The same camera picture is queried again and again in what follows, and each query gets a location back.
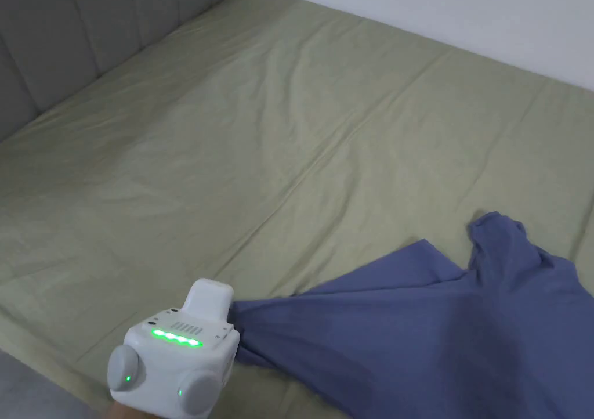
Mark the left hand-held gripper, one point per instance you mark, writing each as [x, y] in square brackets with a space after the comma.
[171, 358]

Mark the dark blue shirt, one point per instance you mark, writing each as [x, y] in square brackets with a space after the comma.
[417, 331]

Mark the person's left hand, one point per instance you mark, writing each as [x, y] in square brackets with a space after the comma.
[121, 411]

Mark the bed with pale green sheet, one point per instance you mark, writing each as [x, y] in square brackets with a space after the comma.
[222, 136]

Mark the grey padded headboard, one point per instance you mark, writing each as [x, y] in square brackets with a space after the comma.
[60, 38]

